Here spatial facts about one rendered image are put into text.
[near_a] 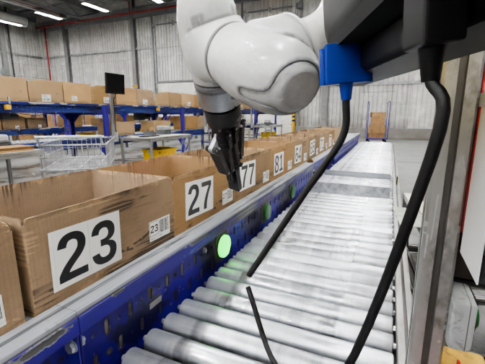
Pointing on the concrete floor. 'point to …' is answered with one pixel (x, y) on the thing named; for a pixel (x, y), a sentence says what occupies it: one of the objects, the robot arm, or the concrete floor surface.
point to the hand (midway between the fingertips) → (234, 178)
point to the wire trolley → (76, 154)
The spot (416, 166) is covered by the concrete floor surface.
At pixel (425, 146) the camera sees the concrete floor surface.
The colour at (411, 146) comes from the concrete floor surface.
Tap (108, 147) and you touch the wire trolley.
